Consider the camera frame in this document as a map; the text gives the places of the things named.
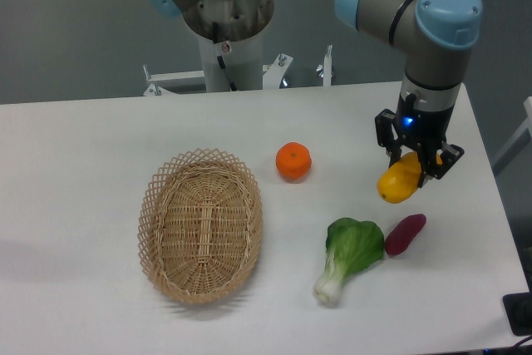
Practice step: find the purple sweet potato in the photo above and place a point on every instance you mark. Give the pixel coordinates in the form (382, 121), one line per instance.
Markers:
(400, 238)

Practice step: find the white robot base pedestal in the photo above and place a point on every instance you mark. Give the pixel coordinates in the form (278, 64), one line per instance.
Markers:
(230, 36)

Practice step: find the black device at table edge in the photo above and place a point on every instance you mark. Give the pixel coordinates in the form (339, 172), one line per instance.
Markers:
(518, 312)

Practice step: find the orange tangerine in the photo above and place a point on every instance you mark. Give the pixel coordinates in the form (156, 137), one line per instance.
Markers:
(293, 161)

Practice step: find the white frame at right edge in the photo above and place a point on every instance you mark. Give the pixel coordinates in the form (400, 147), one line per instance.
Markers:
(517, 141)

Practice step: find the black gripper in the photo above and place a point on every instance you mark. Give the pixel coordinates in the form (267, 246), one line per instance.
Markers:
(422, 117)

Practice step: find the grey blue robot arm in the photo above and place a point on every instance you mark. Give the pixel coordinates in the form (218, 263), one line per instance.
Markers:
(436, 35)

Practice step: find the green bok choy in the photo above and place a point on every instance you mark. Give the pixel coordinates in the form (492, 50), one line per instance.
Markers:
(352, 246)

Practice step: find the woven wicker basket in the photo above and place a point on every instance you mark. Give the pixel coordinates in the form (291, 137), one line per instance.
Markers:
(200, 226)

